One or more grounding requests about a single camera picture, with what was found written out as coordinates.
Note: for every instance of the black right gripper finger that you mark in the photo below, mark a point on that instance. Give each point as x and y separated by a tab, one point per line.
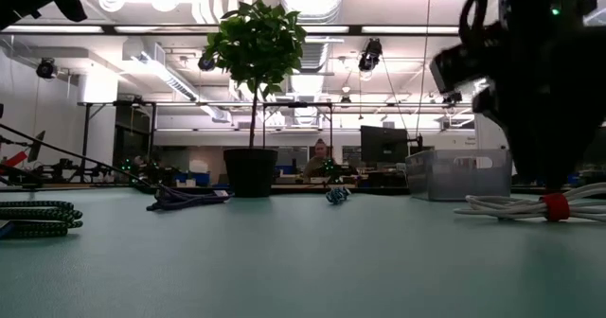
537	159
570	159

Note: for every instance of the black ceiling spotlight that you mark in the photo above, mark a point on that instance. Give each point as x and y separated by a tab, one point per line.
46	68
370	55
206	63

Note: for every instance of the translucent grey plastic bin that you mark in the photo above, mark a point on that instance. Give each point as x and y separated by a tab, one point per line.
454	176

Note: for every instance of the black computer monitor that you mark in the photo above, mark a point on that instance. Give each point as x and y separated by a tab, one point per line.
383	143

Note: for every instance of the thin black slanted rod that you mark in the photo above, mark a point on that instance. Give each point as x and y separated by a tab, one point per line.
71	153

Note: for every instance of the person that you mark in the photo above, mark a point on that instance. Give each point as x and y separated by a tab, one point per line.
319	162

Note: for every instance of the green potted plant black pot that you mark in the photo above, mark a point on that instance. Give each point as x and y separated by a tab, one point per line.
251	171

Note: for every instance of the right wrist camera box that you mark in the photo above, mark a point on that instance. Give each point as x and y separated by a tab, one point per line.
454	69

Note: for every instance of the black metal rig frame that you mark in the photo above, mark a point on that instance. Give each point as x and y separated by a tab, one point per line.
86	138

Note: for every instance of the black table frame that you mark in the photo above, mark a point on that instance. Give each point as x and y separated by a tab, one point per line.
379	191

